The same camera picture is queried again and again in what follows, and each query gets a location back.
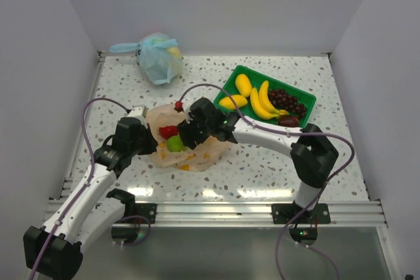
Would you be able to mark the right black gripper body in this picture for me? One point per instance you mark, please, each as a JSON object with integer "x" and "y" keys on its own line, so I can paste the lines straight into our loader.
{"x": 189, "y": 131}

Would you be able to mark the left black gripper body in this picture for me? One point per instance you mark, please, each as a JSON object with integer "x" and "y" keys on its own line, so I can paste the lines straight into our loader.
{"x": 147, "y": 140}

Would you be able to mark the green lime fruit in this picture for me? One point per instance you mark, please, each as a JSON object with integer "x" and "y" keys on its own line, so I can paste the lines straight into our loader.
{"x": 174, "y": 144}

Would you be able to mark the orange banana-print plastic bag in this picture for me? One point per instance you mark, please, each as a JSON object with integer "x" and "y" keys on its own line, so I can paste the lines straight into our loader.
{"x": 199, "y": 159}

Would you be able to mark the yellow mango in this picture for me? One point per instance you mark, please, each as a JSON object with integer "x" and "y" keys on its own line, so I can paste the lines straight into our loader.
{"x": 243, "y": 85}
{"x": 233, "y": 102}

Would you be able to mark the yellow banana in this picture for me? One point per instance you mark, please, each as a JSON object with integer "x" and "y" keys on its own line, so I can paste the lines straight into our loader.
{"x": 262, "y": 106}

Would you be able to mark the dark red grape bunch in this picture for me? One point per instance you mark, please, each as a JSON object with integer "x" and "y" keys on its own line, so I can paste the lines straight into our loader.
{"x": 282, "y": 100}

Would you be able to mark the dark red plum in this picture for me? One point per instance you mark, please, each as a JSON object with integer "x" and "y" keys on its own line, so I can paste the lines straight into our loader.
{"x": 288, "y": 121}

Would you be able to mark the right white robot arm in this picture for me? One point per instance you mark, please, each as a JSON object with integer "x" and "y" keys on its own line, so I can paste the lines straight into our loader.
{"x": 312, "y": 154}

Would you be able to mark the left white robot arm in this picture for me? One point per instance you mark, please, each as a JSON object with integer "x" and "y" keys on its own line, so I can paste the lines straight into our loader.
{"x": 56, "y": 248}

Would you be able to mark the blue tied plastic bag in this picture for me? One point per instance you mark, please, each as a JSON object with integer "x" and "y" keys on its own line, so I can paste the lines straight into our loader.
{"x": 158, "y": 57}

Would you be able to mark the green plastic tray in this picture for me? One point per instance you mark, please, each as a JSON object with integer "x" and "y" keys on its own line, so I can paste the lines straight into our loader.
{"x": 257, "y": 79}

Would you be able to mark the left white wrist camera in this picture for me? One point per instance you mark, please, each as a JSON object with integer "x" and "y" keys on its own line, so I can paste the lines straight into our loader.
{"x": 139, "y": 112}

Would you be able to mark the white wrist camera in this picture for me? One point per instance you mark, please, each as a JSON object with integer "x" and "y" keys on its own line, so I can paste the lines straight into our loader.
{"x": 179, "y": 106}
{"x": 139, "y": 112}

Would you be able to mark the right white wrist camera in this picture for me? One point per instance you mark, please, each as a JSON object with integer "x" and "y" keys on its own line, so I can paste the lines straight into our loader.
{"x": 179, "y": 106}

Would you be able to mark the aluminium frame rail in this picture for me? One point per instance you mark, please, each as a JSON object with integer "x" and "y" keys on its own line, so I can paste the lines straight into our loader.
{"x": 251, "y": 214}

